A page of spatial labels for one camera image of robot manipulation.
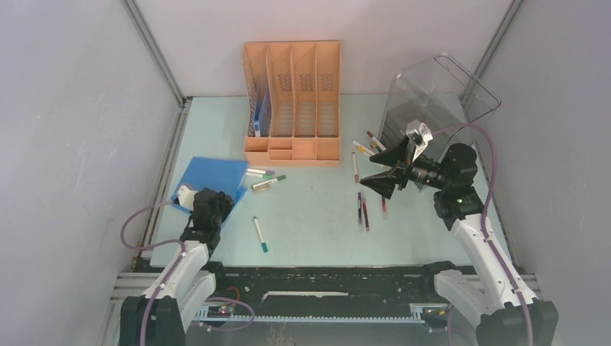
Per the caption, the dark red cap marker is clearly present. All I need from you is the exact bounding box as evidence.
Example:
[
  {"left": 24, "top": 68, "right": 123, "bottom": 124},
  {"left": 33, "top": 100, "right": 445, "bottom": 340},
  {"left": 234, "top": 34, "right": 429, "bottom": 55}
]
[{"left": 367, "top": 131, "right": 386, "bottom": 152}]

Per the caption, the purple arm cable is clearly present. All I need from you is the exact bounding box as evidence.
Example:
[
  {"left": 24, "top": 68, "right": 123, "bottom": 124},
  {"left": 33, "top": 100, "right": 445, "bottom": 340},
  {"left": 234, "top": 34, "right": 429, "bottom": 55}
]
[
  {"left": 429, "top": 123, "right": 535, "bottom": 346},
  {"left": 119, "top": 200, "right": 257, "bottom": 346}
]

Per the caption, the dark green cap marker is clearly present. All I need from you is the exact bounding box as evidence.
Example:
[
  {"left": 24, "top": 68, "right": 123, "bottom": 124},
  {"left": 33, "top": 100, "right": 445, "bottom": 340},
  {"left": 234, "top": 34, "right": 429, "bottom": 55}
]
[{"left": 251, "top": 175, "right": 286, "bottom": 189}]

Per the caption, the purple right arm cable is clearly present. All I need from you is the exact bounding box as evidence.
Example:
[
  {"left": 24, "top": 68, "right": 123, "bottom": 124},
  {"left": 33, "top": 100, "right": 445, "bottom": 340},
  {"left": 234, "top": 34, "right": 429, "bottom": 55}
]
[{"left": 429, "top": 123, "right": 535, "bottom": 346}]

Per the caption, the yellow cap white marker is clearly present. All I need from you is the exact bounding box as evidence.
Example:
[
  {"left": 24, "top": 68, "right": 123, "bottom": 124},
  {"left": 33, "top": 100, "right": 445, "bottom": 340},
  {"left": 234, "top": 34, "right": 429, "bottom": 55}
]
[{"left": 357, "top": 147, "right": 372, "bottom": 157}]

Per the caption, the light green cap marker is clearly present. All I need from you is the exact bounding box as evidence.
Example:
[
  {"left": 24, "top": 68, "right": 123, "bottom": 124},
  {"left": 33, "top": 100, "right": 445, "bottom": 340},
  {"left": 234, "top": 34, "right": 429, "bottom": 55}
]
[{"left": 245, "top": 172, "right": 272, "bottom": 179}]

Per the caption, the purple cap white marker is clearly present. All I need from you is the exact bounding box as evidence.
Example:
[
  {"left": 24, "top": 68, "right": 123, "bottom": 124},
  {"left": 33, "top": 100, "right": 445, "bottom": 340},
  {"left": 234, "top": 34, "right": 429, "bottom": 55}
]
[{"left": 246, "top": 168, "right": 275, "bottom": 175}]

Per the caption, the orange plastic file organizer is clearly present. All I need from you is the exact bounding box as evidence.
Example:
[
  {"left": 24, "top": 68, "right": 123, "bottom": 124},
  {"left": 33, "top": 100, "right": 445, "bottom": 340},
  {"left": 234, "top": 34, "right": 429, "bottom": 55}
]
[{"left": 242, "top": 41, "right": 342, "bottom": 167}]

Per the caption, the orange red gel pen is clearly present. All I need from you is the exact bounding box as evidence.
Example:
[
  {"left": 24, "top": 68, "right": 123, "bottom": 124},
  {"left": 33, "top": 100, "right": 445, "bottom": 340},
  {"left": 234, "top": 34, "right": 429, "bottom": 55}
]
[{"left": 381, "top": 196, "right": 388, "bottom": 220}]

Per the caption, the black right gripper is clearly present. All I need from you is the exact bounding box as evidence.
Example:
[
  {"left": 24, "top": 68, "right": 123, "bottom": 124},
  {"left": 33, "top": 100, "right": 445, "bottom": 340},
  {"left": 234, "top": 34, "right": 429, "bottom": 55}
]
[{"left": 360, "top": 133, "right": 450, "bottom": 200}]

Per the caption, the brown cap white marker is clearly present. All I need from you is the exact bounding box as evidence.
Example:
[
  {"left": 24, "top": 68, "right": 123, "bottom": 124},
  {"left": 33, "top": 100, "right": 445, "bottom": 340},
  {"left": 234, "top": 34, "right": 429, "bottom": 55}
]
[{"left": 351, "top": 152, "right": 360, "bottom": 184}]

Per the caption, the purple gel pen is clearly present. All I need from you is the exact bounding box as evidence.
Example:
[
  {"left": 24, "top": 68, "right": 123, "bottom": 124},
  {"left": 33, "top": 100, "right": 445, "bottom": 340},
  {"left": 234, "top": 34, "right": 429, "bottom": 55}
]
[{"left": 357, "top": 192, "right": 363, "bottom": 230}]

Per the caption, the blue folder top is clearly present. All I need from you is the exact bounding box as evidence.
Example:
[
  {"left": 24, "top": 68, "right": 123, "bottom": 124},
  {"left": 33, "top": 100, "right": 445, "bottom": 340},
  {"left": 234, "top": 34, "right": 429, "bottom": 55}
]
[{"left": 252, "top": 86, "right": 272, "bottom": 137}]

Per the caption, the dark red gel pen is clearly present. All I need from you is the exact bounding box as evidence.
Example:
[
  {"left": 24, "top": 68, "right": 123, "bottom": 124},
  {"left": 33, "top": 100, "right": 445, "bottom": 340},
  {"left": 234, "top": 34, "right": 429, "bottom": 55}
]
[{"left": 361, "top": 192, "right": 370, "bottom": 232}]

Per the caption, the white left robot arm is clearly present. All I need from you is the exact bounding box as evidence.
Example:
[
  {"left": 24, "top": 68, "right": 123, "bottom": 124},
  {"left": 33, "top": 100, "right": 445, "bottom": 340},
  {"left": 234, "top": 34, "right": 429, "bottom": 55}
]
[{"left": 118, "top": 185, "right": 234, "bottom": 345}]

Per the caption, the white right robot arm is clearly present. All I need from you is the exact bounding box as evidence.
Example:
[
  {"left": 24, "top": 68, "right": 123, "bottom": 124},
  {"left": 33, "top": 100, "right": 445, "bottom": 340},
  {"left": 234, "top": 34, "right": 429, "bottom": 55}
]
[{"left": 360, "top": 136, "right": 559, "bottom": 345}]

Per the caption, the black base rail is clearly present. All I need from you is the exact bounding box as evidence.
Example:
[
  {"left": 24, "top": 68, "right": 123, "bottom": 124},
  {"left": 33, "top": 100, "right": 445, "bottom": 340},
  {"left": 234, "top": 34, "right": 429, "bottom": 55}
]
[{"left": 166, "top": 259, "right": 473, "bottom": 321}]

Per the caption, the grey cable duct strip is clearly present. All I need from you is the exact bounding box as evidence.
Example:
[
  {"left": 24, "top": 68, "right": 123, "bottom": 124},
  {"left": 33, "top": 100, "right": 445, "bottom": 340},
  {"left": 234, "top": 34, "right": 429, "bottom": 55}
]
[{"left": 193, "top": 305, "right": 437, "bottom": 324}]

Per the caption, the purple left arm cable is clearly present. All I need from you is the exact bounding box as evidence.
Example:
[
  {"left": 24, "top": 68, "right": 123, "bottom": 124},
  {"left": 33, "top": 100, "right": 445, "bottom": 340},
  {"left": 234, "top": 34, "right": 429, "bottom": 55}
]
[{"left": 119, "top": 200, "right": 257, "bottom": 346}]

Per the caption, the green cap white marker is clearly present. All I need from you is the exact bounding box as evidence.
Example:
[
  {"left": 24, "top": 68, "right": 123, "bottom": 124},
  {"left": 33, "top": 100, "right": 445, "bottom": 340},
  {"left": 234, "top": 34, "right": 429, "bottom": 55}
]
[{"left": 253, "top": 217, "right": 269, "bottom": 253}]

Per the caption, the blue folder bottom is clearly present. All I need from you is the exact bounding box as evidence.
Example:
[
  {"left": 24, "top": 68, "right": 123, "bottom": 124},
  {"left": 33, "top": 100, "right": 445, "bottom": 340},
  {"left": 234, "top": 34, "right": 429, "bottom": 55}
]
[{"left": 222, "top": 186, "right": 249, "bottom": 226}]

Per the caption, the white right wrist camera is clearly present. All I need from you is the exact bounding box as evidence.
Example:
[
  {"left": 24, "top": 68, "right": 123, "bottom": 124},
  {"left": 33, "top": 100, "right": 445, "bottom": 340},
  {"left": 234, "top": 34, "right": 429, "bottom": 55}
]
[{"left": 406, "top": 120, "right": 433, "bottom": 162}]

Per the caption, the clear plastic drawer cabinet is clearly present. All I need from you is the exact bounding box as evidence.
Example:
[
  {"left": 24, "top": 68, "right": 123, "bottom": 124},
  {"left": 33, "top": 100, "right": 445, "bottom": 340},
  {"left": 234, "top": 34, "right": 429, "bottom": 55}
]
[{"left": 378, "top": 54, "right": 501, "bottom": 170}]

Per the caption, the blue folder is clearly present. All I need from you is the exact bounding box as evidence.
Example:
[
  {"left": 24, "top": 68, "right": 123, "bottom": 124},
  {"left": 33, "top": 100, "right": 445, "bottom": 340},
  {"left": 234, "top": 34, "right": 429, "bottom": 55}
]
[
  {"left": 252, "top": 86, "right": 272, "bottom": 137},
  {"left": 171, "top": 156, "right": 248, "bottom": 213},
  {"left": 222, "top": 186, "right": 249, "bottom": 226}
]

